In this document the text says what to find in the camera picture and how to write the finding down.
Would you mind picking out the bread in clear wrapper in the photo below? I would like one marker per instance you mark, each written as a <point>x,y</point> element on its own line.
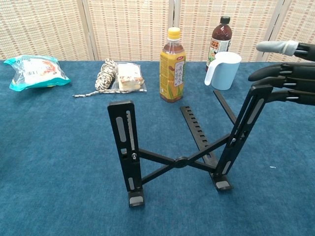
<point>129,78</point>

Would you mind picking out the bamboo folding screen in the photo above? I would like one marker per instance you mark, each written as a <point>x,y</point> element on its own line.
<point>128,29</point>

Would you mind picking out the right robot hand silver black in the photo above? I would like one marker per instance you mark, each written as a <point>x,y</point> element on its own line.
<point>295,78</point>

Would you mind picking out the dark sauce bottle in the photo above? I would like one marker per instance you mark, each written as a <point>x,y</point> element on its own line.
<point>220,41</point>

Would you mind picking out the yellow tea bottle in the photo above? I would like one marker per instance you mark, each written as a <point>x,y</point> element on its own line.
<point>172,73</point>

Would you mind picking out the blue table cloth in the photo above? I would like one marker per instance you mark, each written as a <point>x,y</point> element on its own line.
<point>61,159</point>

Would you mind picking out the black folding laptop stand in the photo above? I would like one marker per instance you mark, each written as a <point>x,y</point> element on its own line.
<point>125,147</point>

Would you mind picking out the teal snack bag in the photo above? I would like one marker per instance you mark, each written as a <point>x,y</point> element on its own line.
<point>37,71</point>

